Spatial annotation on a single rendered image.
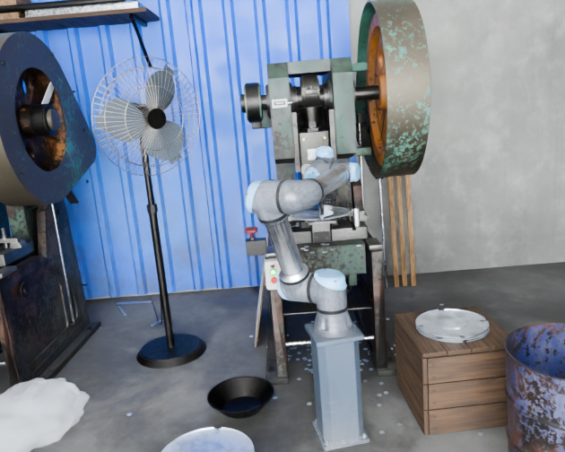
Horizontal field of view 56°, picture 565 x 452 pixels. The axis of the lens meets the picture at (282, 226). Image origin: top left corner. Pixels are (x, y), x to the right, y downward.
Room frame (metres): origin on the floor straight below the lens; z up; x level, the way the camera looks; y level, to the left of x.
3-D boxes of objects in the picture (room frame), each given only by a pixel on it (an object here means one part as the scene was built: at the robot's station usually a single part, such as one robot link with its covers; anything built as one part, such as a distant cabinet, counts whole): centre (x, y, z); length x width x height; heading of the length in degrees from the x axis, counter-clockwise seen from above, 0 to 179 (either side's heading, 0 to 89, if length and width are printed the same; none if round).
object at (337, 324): (1.90, -0.16, 0.50); 0.15 x 0.15 x 0.10
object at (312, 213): (2.52, -0.18, 0.78); 0.29 x 0.29 x 0.01
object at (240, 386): (2.16, 0.25, 0.04); 0.30 x 0.30 x 0.07
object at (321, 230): (2.47, -0.18, 0.72); 0.25 x 0.14 x 0.14; 179
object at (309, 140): (2.60, -0.19, 1.04); 0.17 x 0.15 x 0.30; 179
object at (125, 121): (3.13, 0.71, 0.80); 1.24 x 0.65 x 1.59; 179
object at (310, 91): (2.64, -0.19, 1.27); 0.21 x 0.12 x 0.34; 179
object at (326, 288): (1.91, -0.16, 0.62); 0.13 x 0.12 x 0.14; 60
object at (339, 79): (2.79, -0.19, 0.83); 0.79 x 0.43 x 1.34; 179
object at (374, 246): (2.78, -0.45, 0.45); 0.92 x 0.12 x 0.90; 179
